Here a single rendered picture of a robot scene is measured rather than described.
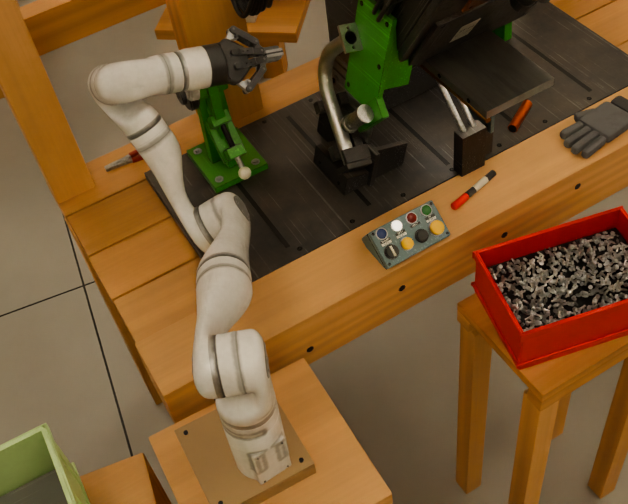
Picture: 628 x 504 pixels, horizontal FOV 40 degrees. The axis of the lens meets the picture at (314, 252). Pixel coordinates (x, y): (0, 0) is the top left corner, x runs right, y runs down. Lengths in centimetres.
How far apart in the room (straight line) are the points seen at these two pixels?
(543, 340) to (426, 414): 97
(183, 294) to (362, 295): 36
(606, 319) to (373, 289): 43
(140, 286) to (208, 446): 41
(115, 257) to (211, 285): 52
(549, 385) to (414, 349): 104
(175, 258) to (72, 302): 123
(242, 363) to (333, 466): 37
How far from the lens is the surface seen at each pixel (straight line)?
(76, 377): 282
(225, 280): 137
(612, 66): 215
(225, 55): 161
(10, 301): 310
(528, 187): 183
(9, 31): 176
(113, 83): 149
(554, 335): 163
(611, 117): 197
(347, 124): 176
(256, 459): 141
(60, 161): 194
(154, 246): 184
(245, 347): 122
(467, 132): 179
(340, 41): 173
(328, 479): 151
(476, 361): 187
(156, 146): 153
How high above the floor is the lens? 221
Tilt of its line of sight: 49 degrees down
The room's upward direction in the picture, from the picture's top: 10 degrees counter-clockwise
